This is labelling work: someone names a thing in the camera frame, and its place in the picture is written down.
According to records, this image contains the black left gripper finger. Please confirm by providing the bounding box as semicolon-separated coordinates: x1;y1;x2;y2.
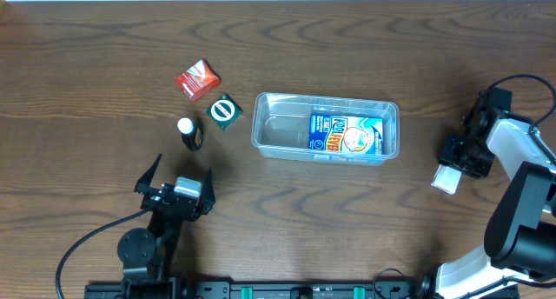
199;169;216;215
134;154;162;195

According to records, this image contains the white green Panadol box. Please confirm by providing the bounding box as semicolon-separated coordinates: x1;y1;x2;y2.
431;164;462;195

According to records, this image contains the blue Kool Fever box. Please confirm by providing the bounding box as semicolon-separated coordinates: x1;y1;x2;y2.
308;114;383;155

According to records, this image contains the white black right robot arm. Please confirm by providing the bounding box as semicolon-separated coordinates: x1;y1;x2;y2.
415;86;555;298

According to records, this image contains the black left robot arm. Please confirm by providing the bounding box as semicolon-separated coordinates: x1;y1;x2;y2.
117;157;215;299

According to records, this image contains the clear plastic container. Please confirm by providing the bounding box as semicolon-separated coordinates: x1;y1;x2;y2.
252;93;400;166

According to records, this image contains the dark bottle white cap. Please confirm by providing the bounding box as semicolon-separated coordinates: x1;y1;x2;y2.
177;117;203;151

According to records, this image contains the green Zam-Buk box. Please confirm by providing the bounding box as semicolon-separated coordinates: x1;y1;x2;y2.
206;94;242;130

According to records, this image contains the red medicine box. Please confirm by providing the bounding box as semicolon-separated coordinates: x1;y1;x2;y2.
175;59;221;102

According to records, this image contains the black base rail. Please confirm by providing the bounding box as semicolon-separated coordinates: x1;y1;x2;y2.
84;280;520;299

